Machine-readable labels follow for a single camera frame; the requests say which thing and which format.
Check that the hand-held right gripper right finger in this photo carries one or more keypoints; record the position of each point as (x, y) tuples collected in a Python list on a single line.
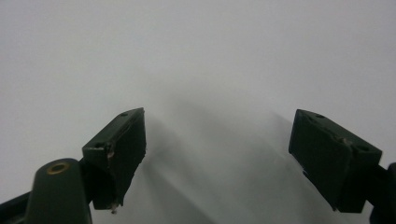
[(330, 158)]

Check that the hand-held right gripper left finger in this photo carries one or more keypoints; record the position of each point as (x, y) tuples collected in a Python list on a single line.
[(120, 155)]

